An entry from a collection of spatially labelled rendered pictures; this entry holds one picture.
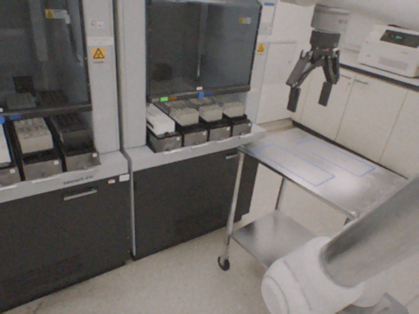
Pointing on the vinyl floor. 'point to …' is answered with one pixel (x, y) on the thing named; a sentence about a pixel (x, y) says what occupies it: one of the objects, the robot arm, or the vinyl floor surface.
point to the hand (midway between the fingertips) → (307, 104)
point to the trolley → (351, 167)
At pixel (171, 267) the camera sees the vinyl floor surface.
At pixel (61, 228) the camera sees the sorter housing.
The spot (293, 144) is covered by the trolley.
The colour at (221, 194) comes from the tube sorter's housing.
